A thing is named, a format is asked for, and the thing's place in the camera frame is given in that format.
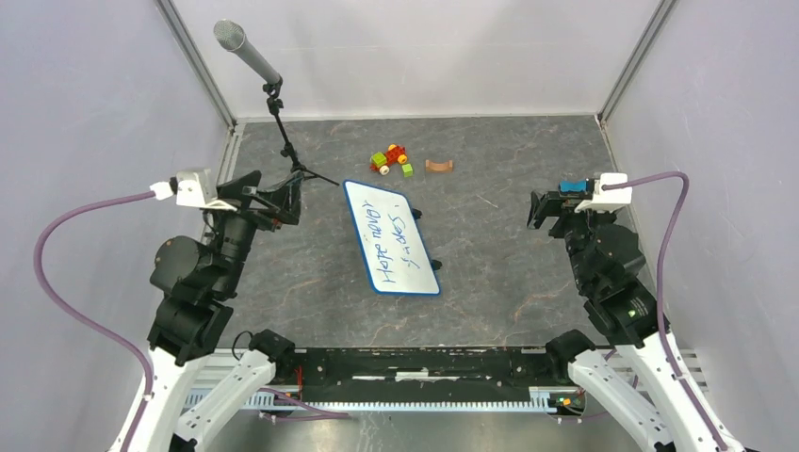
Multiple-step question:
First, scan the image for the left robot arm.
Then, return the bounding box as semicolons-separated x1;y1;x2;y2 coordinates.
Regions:
110;169;304;451

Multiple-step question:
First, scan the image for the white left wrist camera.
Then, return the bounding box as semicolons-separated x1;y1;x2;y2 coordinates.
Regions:
149;169;217;208

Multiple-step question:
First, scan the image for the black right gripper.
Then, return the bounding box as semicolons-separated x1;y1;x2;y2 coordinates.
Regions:
526;188;614;289

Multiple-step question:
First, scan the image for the black microphone tripod stand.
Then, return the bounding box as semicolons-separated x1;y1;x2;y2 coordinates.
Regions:
262;80;340;186

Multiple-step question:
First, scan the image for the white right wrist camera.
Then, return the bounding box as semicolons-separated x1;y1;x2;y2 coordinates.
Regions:
574;172;632;213

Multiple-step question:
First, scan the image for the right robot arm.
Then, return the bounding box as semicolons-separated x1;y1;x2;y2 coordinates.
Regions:
527;191;745;451

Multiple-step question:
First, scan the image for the silver microphone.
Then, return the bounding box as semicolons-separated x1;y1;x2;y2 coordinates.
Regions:
213;19;283;85

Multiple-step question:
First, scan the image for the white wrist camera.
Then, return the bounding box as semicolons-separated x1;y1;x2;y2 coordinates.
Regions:
149;169;217;208
574;172;632;213

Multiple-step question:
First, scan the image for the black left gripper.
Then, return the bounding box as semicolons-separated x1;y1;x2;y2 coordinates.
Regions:
207;169;306;293

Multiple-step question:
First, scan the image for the blue-framed whiteboard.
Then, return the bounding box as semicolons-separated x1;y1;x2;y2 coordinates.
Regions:
342;180;441;297

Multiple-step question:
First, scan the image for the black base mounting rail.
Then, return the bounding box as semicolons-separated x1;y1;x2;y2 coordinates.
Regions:
271;347;573;403

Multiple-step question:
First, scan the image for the brown wooden arch block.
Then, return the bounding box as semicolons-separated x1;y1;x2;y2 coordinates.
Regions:
425;160;454;173

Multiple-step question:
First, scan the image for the white cable duct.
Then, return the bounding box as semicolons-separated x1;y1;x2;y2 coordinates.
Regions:
187;387;588;414

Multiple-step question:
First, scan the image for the red toy brick car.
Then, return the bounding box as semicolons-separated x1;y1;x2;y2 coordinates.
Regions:
369;144;408;175

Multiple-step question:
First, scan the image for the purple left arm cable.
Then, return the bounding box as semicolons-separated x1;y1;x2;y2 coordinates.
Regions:
33;190;157;452

